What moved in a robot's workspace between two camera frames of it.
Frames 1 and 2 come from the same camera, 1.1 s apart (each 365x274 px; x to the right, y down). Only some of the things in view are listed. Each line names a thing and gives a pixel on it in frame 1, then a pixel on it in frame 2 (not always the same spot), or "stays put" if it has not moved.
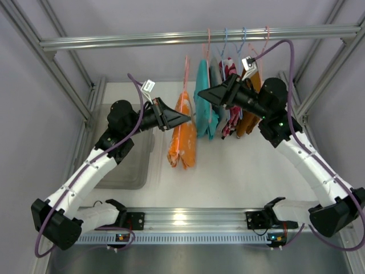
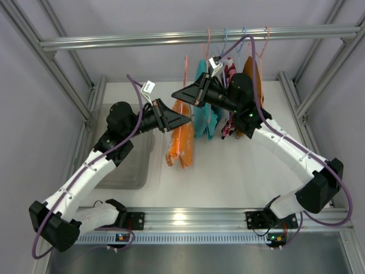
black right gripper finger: [219, 99] to [197, 100]
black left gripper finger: [170, 115] stays put
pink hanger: [186, 74] stays put
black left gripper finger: [176, 121] stays put
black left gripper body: [162, 115] stays put
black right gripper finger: [222, 93] to [192, 93]
